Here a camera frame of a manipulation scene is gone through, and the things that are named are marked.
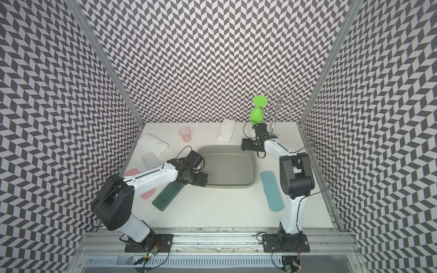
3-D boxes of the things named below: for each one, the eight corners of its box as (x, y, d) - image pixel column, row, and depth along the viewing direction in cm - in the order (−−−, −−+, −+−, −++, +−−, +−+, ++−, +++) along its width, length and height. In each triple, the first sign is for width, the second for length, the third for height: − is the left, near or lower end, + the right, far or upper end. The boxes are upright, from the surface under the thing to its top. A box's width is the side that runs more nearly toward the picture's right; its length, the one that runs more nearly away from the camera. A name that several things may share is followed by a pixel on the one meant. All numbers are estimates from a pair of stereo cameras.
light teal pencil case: (269, 212, 84) (270, 211, 82) (258, 173, 97) (259, 171, 96) (285, 210, 84) (286, 209, 83) (271, 172, 98) (272, 170, 96)
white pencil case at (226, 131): (215, 141, 111) (215, 138, 109) (224, 120, 124) (224, 117, 122) (228, 144, 110) (228, 141, 108) (235, 122, 122) (236, 120, 120)
